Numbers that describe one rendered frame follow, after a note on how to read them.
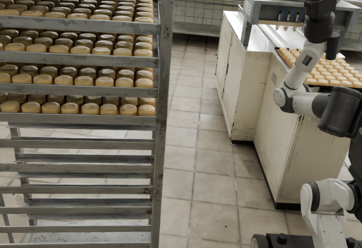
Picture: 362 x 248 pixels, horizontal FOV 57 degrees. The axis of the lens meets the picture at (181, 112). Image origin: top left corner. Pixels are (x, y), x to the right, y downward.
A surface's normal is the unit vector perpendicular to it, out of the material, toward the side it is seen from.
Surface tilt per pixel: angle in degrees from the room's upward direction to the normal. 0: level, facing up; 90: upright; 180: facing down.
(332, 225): 20
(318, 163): 90
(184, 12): 90
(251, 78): 90
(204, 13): 90
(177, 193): 0
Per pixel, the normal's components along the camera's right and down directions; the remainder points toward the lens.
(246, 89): 0.01, 0.49
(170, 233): 0.07, -0.87
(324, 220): 0.07, -0.65
